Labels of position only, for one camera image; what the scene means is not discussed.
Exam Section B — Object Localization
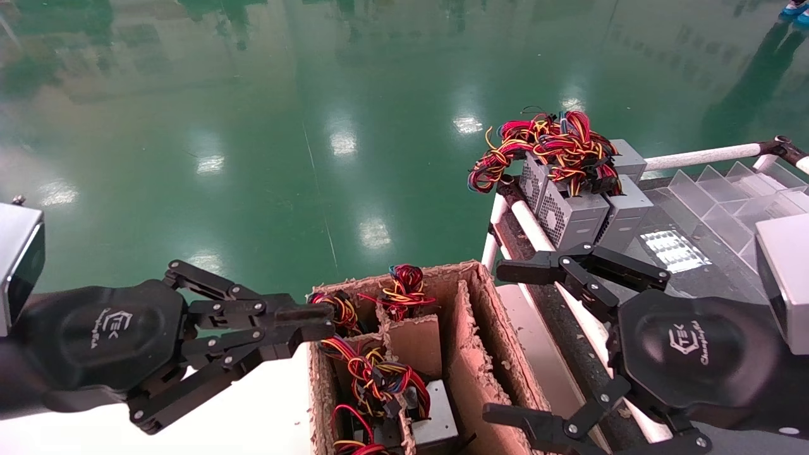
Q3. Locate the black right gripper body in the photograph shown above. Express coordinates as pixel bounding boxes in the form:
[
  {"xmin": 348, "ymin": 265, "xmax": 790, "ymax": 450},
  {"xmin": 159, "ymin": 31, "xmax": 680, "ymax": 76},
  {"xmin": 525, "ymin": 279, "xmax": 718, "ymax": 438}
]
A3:
[{"xmin": 616, "ymin": 292, "xmax": 791, "ymax": 432}]

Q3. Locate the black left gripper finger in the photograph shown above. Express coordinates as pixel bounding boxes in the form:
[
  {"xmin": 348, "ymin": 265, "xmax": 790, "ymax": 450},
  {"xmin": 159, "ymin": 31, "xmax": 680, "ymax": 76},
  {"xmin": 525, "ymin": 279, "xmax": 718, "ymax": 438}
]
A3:
[
  {"xmin": 164, "ymin": 259, "xmax": 336, "ymax": 332},
  {"xmin": 128, "ymin": 322, "xmax": 337, "ymax": 437}
]

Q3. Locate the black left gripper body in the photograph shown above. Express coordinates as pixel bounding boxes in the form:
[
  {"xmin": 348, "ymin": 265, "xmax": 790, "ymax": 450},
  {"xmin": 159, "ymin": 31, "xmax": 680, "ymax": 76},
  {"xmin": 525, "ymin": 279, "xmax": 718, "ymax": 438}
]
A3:
[{"xmin": 13, "ymin": 278, "xmax": 192, "ymax": 413}]

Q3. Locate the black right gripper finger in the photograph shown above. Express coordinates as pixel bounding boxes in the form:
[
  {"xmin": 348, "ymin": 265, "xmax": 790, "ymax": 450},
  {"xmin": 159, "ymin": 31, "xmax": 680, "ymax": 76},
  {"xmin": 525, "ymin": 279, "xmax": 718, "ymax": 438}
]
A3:
[
  {"xmin": 484, "ymin": 373, "xmax": 712, "ymax": 455},
  {"xmin": 496, "ymin": 243, "xmax": 671, "ymax": 323}
]

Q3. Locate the red yellow wire bundle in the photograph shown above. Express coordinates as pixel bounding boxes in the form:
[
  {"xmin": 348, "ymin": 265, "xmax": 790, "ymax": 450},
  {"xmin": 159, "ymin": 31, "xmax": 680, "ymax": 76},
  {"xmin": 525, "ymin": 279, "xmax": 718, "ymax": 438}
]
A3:
[
  {"xmin": 531, "ymin": 109, "xmax": 623, "ymax": 198},
  {"xmin": 307, "ymin": 291, "xmax": 365, "ymax": 337},
  {"xmin": 329, "ymin": 404, "xmax": 389, "ymax": 455},
  {"xmin": 318, "ymin": 334, "xmax": 396, "ymax": 418},
  {"xmin": 468, "ymin": 120, "xmax": 538, "ymax": 194},
  {"xmin": 359, "ymin": 264, "xmax": 437, "ymax": 321},
  {"xmin": 360, "ymin": 351, "xmax": 432, "ymax": 421}
]

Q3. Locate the black pipe joint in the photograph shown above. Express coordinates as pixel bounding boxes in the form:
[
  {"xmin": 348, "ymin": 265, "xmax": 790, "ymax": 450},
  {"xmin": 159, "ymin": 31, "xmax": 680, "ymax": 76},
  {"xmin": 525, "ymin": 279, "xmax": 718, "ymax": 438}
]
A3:
[
  {"xmin": 758, "ymin": 135, "xmax": 809, "ymax": 166},
  {"xmin": 496, "ymin": 177, "xmax": 525, "ymax": 204}
]

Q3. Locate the brown cardboard box with cells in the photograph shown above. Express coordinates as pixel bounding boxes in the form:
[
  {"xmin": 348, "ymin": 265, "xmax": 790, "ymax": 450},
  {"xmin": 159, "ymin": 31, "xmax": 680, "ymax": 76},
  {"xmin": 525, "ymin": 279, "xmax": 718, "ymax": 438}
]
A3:
[{"xmin": 305, "ymin": 259, "xmax": 573, "ymax": 455}]

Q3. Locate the short cardboard divider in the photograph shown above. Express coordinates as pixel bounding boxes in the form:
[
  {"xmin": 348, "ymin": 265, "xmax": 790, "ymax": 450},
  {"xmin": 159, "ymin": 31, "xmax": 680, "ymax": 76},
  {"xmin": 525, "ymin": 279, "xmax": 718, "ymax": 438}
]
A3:
[{"xmin": 378, "ymin": 313, "xmax": 443, "ymax": 381}]

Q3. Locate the clear acrylic divider tray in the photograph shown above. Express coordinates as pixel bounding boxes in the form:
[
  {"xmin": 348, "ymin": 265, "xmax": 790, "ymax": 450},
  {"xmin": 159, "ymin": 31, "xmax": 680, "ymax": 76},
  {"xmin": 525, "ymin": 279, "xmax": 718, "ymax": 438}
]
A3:
[{"xmin": 657, "ymin": 161, "xmax": 809, "ymax": 304}]

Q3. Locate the person in black clothes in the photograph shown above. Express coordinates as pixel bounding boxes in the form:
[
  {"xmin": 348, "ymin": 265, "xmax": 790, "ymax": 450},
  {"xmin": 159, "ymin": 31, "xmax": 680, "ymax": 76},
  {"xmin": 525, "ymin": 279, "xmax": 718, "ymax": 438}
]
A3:
[{"xmin": 779, "ymin": 0, "xmax": 809, "ymax": 27}]

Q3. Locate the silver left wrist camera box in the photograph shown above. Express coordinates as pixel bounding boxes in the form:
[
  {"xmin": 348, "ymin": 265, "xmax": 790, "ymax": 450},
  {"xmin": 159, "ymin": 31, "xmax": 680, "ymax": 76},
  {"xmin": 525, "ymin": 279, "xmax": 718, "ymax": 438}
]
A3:
[{"xmin": 0, "ymin": 195, "xmax": 46, "ymax": 337}]

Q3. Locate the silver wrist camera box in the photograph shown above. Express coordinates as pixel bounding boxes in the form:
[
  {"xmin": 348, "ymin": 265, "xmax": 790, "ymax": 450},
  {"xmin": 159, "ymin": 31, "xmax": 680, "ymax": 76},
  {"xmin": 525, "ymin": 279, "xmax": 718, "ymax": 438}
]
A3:
[
  {"xmin": 0, "ymin": 195, "xmax": 46, "ymax": 337},
  {"xmin": 755, "ymin": 214, "xmax": 809, "ymax": 356}
]

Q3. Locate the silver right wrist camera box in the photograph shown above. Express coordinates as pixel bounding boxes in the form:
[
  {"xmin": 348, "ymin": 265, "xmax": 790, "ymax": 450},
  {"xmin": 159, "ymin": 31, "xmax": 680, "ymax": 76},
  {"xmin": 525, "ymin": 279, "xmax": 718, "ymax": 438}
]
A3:
[{"xmin": 755, "ymin": 214, "xmax": 809, "ymax": 356}]

